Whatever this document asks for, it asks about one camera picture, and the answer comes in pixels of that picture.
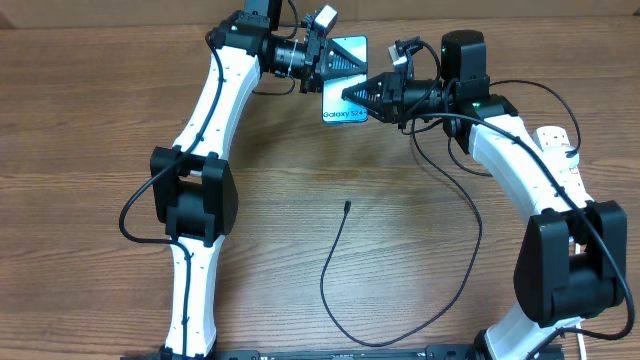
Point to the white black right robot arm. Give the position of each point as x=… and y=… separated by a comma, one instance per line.
x=572, y=262

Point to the white charger plug adapter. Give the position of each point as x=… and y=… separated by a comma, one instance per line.
x=562, y=157

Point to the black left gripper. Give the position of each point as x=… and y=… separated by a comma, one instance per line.
x=319, y=62

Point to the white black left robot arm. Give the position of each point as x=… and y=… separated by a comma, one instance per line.
x=194, y=191

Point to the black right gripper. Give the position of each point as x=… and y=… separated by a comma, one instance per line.
x=383, y=87

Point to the Samsung Galaxy smartphone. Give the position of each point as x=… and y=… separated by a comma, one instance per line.
x=335, y=109

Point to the white power strip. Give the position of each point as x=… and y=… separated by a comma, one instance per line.
x=570, y=180

